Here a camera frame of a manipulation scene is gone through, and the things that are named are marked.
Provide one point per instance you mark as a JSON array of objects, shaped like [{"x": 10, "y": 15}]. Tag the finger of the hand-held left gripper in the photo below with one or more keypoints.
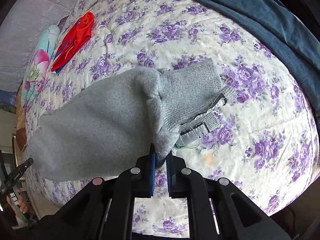
[{"x": 22, "y": 168}]

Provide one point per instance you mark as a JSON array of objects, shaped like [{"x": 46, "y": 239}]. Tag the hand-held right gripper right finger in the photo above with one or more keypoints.
[{"x": 170, "y": 177}]

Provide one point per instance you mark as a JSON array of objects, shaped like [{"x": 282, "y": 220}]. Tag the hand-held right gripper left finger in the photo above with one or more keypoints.
[{"x": 152, "y": 175}]

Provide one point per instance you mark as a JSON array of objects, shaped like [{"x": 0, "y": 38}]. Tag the grey knit sweater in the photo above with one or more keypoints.
[{"x": 100, "y": 120}]

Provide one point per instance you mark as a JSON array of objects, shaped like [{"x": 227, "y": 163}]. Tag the person's left hand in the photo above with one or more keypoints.
[{"x": 23, "y": 203}]

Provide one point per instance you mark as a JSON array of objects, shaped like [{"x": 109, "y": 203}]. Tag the purple floral bed quilt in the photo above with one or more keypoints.
[{"x": 250, "y": 130}]

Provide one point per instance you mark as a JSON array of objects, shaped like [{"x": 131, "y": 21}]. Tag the teal pink floral pillow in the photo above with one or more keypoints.
[{"x": 40, "y": 62}]

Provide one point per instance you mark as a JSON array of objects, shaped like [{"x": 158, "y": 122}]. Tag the red garment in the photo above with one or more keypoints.
[{"x": 75, "y": 40}]

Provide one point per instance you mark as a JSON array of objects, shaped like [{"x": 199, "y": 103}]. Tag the blue denim jeans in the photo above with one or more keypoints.
[{"x": 275, "y": 20}]

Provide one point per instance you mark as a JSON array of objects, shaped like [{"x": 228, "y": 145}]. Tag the brown wooden bed frame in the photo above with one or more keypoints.
[{"x": 21, "y": 132}]

